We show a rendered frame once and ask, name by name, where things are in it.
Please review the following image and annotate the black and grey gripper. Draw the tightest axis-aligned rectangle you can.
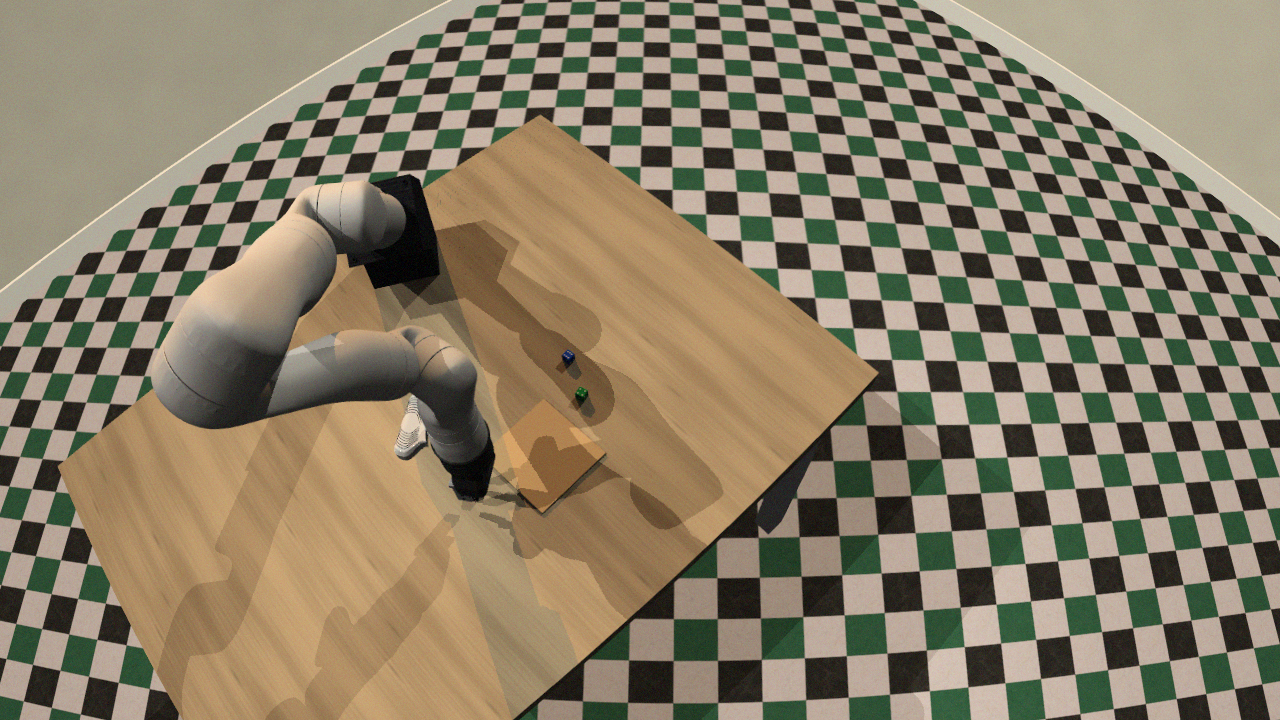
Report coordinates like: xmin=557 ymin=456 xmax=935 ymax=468
xmin=394 ymin=395 xmax=495 ymax=502

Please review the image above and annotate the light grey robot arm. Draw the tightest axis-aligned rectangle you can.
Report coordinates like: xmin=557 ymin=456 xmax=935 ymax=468
xmin=151 ymin=181 xmax=479 ymax=445

